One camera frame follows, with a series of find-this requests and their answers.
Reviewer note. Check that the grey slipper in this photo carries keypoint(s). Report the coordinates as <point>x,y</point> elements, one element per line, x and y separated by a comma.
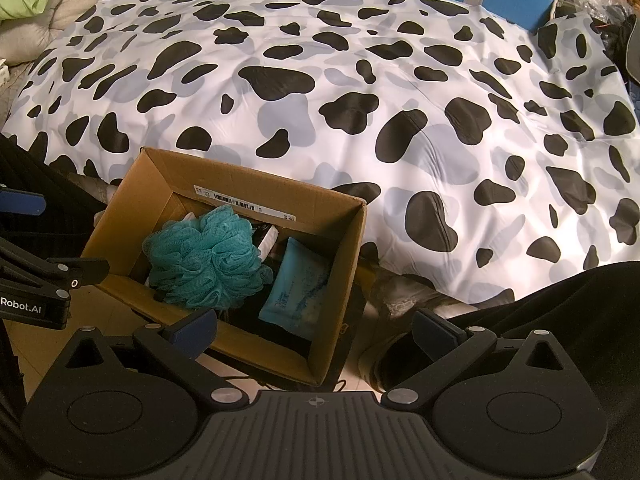
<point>372,360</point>

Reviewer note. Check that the blue wet wipes packet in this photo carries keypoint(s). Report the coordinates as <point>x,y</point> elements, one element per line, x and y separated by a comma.
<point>295,295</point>

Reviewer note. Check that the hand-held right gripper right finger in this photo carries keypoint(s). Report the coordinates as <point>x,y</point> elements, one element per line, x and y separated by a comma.
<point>432,334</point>

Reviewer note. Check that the cardboard box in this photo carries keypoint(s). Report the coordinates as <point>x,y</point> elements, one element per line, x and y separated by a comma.
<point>150,185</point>

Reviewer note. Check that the beige quilt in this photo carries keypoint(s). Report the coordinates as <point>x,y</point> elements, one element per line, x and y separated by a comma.
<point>30,40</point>

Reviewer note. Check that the cow print blanket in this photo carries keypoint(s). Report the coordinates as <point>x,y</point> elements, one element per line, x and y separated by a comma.
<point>350,160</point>

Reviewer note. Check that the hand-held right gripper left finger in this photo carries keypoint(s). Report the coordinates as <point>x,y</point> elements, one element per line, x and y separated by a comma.
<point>197,330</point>

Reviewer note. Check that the teal bath loofah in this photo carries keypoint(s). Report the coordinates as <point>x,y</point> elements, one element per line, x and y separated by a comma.
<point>205,260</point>

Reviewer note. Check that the black cap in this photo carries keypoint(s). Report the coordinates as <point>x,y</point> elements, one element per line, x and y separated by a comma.
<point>632,45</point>

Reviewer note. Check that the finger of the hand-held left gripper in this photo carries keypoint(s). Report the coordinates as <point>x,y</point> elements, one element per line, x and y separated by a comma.
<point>80,271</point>
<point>22,202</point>

